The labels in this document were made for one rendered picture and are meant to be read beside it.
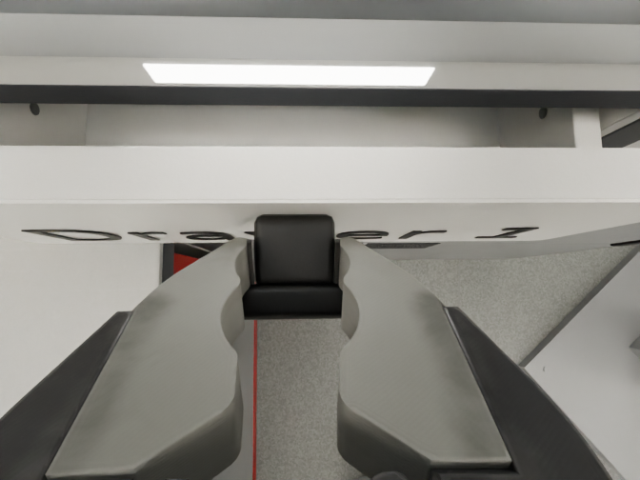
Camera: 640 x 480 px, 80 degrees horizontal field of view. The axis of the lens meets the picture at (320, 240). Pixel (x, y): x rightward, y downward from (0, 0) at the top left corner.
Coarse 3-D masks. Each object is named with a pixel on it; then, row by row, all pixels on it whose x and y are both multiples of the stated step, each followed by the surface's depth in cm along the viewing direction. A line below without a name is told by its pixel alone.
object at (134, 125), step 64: (0, 128) 15; (64, 128) 19; (128, 128) 21; (192, 128) 21; (256, 128) 21; (320, 128) 21; (384, 128) 22; (448, 128) 22; (512, 128) 20; (576, 128) 16
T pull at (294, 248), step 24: (264, 216) 13; (288, 216) 13; (312, 216) 13; (264, 240) 13; (288, 240) 13; (312, 240) 13; (264, 264) 13; (288, 264) 13; (312, 264) 13; (264, 288) 13; (288, 288) 13; (312, 288) 13; (336, 288) 13; (264, 312) 13; (288, 312) 13; (312, 312) 13; (336, 312) 13
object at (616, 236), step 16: (544, 240) 56; (560, 240) 56; (576, 240) 56; (592, 240) 57; (608, 240) 57; (624, 240) 57; (192, 256) 79; (384, 256) 86; (400, 256) 86; (416, 256) 87; (432, 256) 87; (448, 256) 88; (464, 256) 89; (480, 256) 89; (496, 256) 90; (512, 256) 91; (528, 256) 91
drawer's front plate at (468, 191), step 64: (0, 192) 11; (64, 192) 11; (128, 192) 11; (192, 192) 11; (256, 192) 11; (320, 192) 12; (384, 192) 12; (448, 192) 12; (512, 192) 12; (576, 192) 12
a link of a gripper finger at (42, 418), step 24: (120, 312) 9; (96, 336) 8; (72, 360) 8; (96, 360) 8; (48, 384) 7; (72, 384) 7; (24, 408) 7; (48, 408) 7; (72, 408) 7; (0, 432) 6; (24, 432) 6; (48, 432) 6; (0, 456) 6; (24, 456) 6; (48, 456) 6
